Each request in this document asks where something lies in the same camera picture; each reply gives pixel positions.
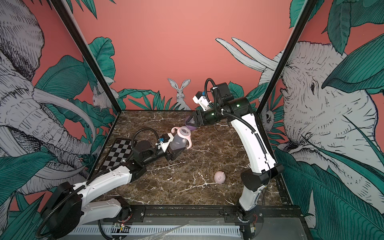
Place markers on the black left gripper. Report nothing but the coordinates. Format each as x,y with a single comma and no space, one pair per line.
174,155

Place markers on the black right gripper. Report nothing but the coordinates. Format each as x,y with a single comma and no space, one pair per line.
201,115

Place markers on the clear plastic baby bottle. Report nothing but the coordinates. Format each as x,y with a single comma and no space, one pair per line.
181,138

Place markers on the purple bottle collar with straw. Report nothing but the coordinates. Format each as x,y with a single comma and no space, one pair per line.
190,123

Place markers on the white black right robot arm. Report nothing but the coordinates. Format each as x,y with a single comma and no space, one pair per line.
263,166

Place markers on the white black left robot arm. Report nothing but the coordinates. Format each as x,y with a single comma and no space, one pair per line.
72,205

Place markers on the black white checkerboard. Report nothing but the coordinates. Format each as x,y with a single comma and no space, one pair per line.
119,151

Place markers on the pink bottle cap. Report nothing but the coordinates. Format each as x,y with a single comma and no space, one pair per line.
219,177

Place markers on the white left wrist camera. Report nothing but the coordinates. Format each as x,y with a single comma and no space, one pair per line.
164,141

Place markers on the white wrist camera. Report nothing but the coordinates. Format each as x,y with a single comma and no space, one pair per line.
164,141
202,100

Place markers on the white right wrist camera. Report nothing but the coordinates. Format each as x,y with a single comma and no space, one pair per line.
202,100

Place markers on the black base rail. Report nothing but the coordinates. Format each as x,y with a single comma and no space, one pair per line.
230,213

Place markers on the white ribbed cable duct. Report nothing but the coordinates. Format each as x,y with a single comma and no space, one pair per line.
188,230

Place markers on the black enclosure frame post left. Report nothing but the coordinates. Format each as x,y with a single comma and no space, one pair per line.
70,23

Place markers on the black enclosure frame post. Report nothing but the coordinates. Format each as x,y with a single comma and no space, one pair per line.
297,31
70,23

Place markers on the black enclosure frame post right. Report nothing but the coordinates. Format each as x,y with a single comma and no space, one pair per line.
297,31

